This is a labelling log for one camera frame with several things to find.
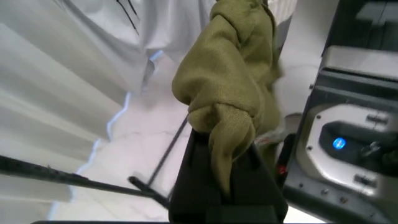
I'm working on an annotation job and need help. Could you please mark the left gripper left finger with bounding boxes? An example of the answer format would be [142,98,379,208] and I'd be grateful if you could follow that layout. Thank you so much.
[169,128,223,222]

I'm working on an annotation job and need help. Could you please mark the pale grey shorts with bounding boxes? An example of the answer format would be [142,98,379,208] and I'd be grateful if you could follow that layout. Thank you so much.
[52,0,300,95]

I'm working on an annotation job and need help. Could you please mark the black clothes rack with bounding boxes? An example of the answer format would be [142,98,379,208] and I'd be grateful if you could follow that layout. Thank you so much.
[0,114,191,210]

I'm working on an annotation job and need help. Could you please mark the green garment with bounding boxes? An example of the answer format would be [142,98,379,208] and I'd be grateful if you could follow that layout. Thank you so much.
[171,0,284,197]

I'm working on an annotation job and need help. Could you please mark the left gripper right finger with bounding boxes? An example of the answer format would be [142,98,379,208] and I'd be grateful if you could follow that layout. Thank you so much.
[222,142,289,222]

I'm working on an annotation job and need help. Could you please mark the white curtain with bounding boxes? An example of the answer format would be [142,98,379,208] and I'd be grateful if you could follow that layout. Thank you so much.
[0,0,132,203]

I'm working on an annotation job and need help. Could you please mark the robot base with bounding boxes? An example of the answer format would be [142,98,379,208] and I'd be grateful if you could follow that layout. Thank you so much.
[275,0,398,224]

